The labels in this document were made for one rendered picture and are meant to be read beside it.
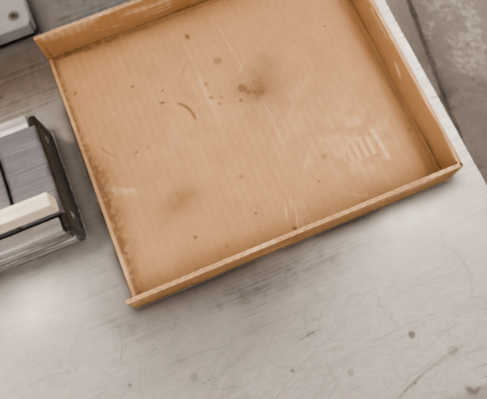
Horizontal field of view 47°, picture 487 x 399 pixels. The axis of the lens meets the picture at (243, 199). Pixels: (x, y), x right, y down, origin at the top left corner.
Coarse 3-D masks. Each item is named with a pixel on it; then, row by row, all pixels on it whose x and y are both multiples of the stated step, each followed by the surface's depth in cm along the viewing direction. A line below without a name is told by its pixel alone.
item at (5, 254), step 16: (0, 128) 48; (16, 128) 48; (48, 144) 50; (48, 160) 47; (64, 176) 51; (64, 192) 49; (64, 208) 46; (48, 224) 46; (64, 224) 46; (80, 224) 50; (0, 240) 45; (16, 240) 45; (32, 240) 45; (48, 240) 46; (64, 240) 48; (80, 240) 50; (0, 256) 45; (16, 256) 47; (32, 256) 49; (0, 272) 49
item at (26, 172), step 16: (32, 128) 48; (0, 144) 47; (16, 144) 47; (32, 144) 47; (0, 160) 47; (16, 160) 47; (32, 160) 47; (0, 176) 47; (16, 176) 47; (32, 176) 46; (48, 176) 46; (0, 192) 46; (16, 192) 46; (32, 192) 46; (48, 192) 46; (0, 208) 46; (32, 224) 45
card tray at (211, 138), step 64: (192, 0) 55; (256, 0) 56; (320, 0) 55; (64, 64) 54; (128, 64) 54; (192, 64) 54; (256, 64) 54; (320, 64) 54; (384, 64) 53; (128, 128) 52; (192, 128) 52; (256, 128) 52; (320, 128) 52; (384, 128) 52; (128, 192) 51; (192, 192) 51; (256, 192) 50; (320, 192) 50; (384, 192) 50; (128, 256) 49; (192, 256) 49; (256, 256) 48
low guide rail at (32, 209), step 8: (24, 200) 42; (32, 200) 42; (40, 200) 42; (48, 200) 42; (8, 208) 42; (16, 208) 42; (24, 208) 42; (32, 208) 42; (40, 208) 42; (48, 208) 43; (56, 208) 43; (0, 216) 42; (8, 216) 42; (16, 216) 42; (24, 216) 42; (32, 216) 43; (40, 216) 43; (0, 224) 42; (8, 224) 42; (16, 224) 43; (24, 224) 44; (0, 232) 43
